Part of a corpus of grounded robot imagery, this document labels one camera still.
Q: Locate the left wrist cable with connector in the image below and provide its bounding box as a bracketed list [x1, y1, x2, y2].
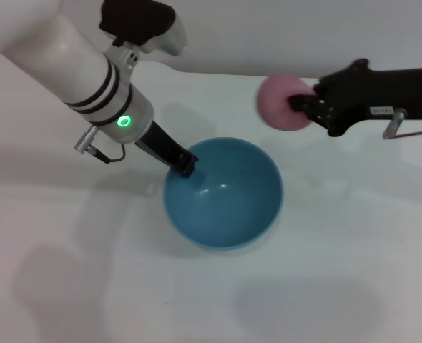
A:
[74, 131, 127, 164]

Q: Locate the wrist cable with connector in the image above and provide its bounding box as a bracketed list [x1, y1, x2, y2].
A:
[74, 131, 127, 164]
[382, 107, 422, 141]

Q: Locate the blue ceramic bowl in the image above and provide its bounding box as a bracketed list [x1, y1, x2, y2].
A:
[162, 136, 285, 252]

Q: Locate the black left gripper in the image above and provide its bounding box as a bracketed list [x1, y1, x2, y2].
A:
[135, 121, 199, 178]

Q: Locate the right wrist cable with connector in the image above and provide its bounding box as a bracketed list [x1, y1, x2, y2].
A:
[382, 107, 422, 141]

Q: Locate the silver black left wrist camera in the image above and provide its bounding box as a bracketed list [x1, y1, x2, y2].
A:
[98, 0, 189, 57]

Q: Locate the pink toy peach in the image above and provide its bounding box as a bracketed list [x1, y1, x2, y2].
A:
[256, 72, 316, 133]

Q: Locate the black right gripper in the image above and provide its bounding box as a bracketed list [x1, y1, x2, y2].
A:
[286, 58, 422, 138]

